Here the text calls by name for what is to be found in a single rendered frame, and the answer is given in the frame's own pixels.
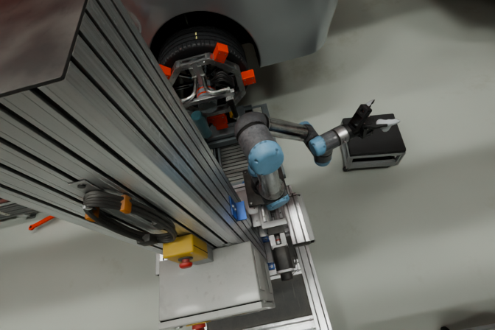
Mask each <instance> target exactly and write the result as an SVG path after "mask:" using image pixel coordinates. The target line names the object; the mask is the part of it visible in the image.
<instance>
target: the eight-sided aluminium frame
mask: <svg viewBox="0 0 495 330"><path fill-rule="evenodd" d="M207 64H211V65H213V66H216V67H218V68H221V69H224V70H226V71H229V72H230V73H233V74H235V77H236V81H237V84H238V86H239V89H238V90H237V91H236V92H235V93H236V94H235V95H234V99H235V106H236V104H237V103H238V102H239V101H240V100H241V98H242V97H244V96H245V94H246V92H245V86H244V84H243V81H242V75H241V71H240V68H239V65H237V64H235V63H232V62H231V61H229V60H225V62H224V63H219V62H217V61H214V53H210V52H208V53H205V54H201V55H197V56H194V57H188V58H185V59H182V60H177V61H175V63H174V66H173V67H172V69H171V77H170V78H169V82H170V83H171V85H172V86H173V84H174V83H175V81H176V79H177V77H178V75H179V73H180V72H181V71H184V70H187V69H190V68H195V67H198V66H204V65H207ZM185 109H186V110H187V112H188V113H189V115H191V114H192V113H193V112H195V111H196V110H199V108H196V107H194V106H189V107H186V108H185ZM228 112H231V108H230V106H229V105H228V104H227V103H226V104H224V105H218V106H217V109H216V110H215V111H214V112H212V113H203V112H202V114H203V116H204V117H205V118H207V117H210V116H216V115H219V114H223V113H228Z"/></svg>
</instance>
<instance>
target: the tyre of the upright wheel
mask: <svg viewBox="0 0 495 330"><path fill-rule="evenodd" d="M217 43H222V44H225V45H227V46H228V56H227V57H226V60H229V61H231V62H232V63H235V64H237V65H239V68H240V71H241V72H243V71H248V70H249V69H248V63H247V60H246V57H245V52H244V49H243V48H242V45H241V43H240V42H239V41H238V40H237V39H236V38H235V37H234V36H233V35H232V34H231V33H230V32H228V31H226V30H224V29H222V28H220V27H216V26H213V25H209V24H207V25H205V24H204V25H202V24H200V25H199V24H195V25H191V26H187V27H184V28H181V29H178V30H177V31H175V32H173V33H172V34H171V35H170V36H169V37H168V38H167V39H166V40H165V41H164V43H163V44H162V46H161V48H160V51H159V55H158V64H161V65H163V66H166V67H169V68H171V69H172V67H173V66H174V63H175V61H177V60H182V59H185V58H188V57H191V56H194V55H201V54H205V53H208V52H210V53H213V52H214V49H215V47H216V45H217Z"/></svg>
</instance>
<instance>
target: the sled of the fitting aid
mask: <svg viewBox="0 0 495 330"><path fill-rule="evenodd" d="M244 109H245V113H249V112H253V108H252V105H246V106H244ZM206 143H207V145H208V147H209V149H214V148H218V147H223V146H226V145H230V144H235V143H238V141H237V140H236V137H235V136H229V137H226V138H221V139H217V140H213V141H207V140H206Z"/></svg>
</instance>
